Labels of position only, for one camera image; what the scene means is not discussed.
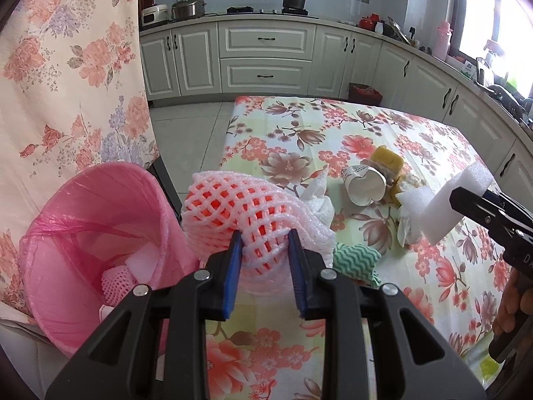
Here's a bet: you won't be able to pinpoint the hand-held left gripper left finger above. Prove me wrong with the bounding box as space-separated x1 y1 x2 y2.
45 229 244 400

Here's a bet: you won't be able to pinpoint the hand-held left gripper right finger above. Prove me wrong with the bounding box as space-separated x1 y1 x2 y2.
287 228 488 400

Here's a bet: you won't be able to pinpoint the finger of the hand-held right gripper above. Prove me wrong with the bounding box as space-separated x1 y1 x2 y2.
483 191 533 226
450 187 533 246

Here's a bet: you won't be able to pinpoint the small white foam block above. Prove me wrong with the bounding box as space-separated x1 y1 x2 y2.
395 162 496 246

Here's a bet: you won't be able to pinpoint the green white striped cloth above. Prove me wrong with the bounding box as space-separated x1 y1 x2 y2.
331 242 381 288

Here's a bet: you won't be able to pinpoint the pink foam net orange inside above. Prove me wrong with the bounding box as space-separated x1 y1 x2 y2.
180 170 336 288

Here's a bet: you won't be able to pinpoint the white tissue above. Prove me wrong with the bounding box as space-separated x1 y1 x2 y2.
395 212 422 246
299 170 336 226

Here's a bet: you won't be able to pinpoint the paper cup dark floral print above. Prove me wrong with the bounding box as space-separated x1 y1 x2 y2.
342 163 388 207

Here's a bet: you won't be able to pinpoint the pink lined trash bin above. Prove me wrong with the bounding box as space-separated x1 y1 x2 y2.
19 162 201 359

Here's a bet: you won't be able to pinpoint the person's right hand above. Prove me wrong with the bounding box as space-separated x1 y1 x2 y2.
493 267 522 336

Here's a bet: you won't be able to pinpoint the dark sink fixture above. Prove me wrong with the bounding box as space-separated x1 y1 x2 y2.
487 83 533 128

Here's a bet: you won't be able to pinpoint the dark chair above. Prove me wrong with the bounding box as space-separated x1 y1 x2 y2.
148 160 184 217

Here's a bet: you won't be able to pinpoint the floral tablecloth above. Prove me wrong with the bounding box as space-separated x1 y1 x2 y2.
200 95 521 400

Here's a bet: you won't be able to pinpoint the red floor bin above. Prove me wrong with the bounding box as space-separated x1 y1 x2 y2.
347 83 383 107

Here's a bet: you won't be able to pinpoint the pink thermos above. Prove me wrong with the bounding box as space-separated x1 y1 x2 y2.
434 20 454 61

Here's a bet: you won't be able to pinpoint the kitchen window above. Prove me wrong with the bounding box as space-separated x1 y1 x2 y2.
454 0 533 92

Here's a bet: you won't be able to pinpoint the steel pan lid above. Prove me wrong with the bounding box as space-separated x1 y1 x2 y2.
387 16 411 42

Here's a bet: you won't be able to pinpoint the white lower kitchen cabinets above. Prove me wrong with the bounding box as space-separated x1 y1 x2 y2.
139 14 533 201

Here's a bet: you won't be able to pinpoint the black gas stove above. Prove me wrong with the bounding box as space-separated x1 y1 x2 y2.
227 5 319 17

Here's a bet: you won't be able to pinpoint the floral curtain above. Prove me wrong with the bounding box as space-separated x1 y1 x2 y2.
0 0 161 326

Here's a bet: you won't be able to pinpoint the silver pressure cooker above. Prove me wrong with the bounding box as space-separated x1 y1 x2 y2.
171 0 207 21

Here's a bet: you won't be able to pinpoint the white rice cooker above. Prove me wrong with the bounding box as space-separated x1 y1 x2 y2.
141 5 170 26

